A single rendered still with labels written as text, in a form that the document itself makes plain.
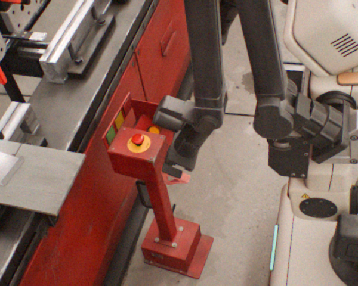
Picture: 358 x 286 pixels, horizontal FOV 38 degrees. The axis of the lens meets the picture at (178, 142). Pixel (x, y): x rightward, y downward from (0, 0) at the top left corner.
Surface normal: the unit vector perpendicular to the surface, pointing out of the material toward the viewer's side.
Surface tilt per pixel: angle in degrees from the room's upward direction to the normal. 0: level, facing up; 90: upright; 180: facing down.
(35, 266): 90
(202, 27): 90
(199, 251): 0
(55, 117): 0
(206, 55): 90
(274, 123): 90
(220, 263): 0
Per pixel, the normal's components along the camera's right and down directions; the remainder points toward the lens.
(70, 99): -0.11, -0.62
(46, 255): 0.95, 0.15
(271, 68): -0.17, 0.77
